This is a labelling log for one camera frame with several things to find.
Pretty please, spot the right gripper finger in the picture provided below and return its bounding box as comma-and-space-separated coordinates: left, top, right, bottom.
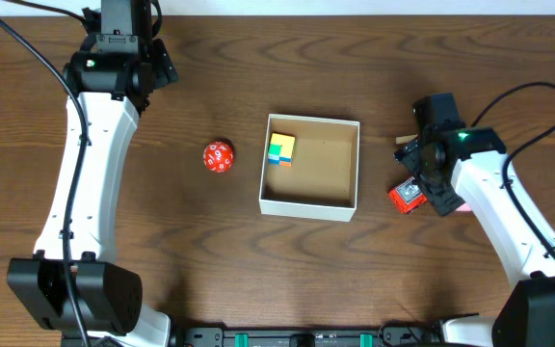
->
394, 138, 421, 174
421, 175, 464, 216

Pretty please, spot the pink white pig toy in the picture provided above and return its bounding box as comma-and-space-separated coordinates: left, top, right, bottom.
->
456, 203, 472, 212

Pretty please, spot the red toy fire truck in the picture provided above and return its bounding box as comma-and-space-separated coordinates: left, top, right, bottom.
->
388, 176, 428, 214

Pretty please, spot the colourful puzzle cube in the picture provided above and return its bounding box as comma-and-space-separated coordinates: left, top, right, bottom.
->
268, 133, 296, 167

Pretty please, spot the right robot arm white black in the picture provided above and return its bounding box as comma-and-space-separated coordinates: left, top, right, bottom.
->
395, 93, 555, 346

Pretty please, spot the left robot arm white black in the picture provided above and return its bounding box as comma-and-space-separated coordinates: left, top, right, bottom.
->
7, 0, 178, 346

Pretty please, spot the white cardboard box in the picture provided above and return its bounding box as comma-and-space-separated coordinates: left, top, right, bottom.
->
258, 114, 360, 223

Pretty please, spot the red many-sided die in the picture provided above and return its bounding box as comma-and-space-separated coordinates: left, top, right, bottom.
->
202, 141, 235, 173

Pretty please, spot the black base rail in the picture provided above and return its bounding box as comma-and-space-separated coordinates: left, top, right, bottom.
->
170, 323, 442, 347

